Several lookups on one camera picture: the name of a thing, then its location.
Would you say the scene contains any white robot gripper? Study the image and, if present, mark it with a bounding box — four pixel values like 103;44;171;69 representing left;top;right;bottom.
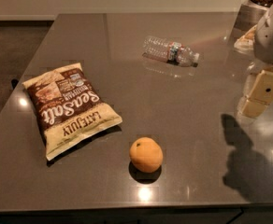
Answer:
239;4;273;119

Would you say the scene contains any clear plastic water bottle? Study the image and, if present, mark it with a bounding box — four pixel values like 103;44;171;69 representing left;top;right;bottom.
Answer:
143;35;200;67

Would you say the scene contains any brown sea salt chip bag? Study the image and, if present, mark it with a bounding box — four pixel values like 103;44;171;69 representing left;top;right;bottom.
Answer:
23;63;122;161

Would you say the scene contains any coffee bean dispenser jar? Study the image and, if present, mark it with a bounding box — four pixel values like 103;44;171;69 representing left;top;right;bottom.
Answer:
234;0;273;31

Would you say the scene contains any orange fruit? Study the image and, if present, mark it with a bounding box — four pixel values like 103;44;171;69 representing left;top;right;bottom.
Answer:
129;137;164;173

